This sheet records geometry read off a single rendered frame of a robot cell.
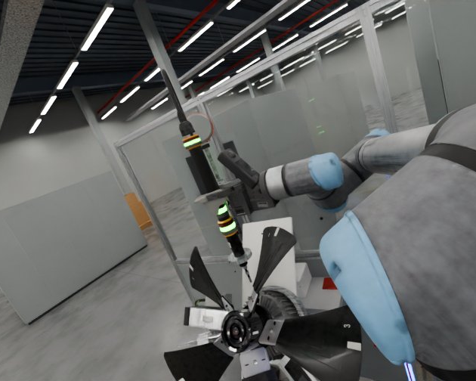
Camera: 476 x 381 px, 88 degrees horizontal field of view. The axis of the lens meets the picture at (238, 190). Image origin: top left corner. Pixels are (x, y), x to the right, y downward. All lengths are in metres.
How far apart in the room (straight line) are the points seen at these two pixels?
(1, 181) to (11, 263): 7.13
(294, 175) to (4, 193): 12.49
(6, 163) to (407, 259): 12.94
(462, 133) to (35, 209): 6.03
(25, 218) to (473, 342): 6.00
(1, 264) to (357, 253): 5.93
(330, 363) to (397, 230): 0.61
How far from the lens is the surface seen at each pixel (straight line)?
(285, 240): 0.83
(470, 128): 0.26
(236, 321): 0.89
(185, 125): 0.65
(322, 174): 0.51
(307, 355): 0.81
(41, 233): 6.05
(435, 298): 0.22
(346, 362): 0.79
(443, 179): 0.23
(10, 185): 12.83
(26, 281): 6.08
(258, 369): 0.95
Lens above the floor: 1.79
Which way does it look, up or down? 12 degrees down
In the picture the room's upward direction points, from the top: 22 degrees counter-clockwise
